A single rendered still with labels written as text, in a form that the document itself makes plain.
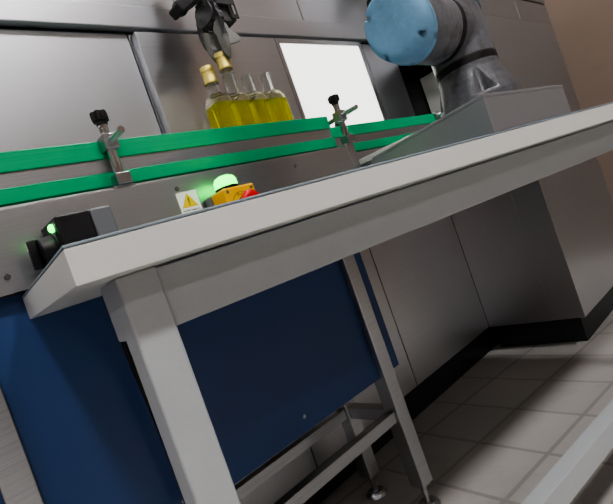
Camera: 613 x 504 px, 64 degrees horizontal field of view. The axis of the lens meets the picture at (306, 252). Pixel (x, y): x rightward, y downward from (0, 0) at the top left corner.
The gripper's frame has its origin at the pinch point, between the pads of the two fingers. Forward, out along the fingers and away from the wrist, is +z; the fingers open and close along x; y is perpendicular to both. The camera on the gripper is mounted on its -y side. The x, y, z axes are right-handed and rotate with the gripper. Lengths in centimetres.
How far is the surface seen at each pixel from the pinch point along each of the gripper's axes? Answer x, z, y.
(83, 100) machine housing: 15.3, 2.6, -30.5
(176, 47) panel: 12.0, -9.1, -3.0
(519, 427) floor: -20, 119, 41
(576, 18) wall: -15, -19, 254
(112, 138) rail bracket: -17, 24, -43
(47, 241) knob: -21, 38, -59
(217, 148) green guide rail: -13.1, 26.5, -20.6
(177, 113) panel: 12.1, 8.6, -9.6
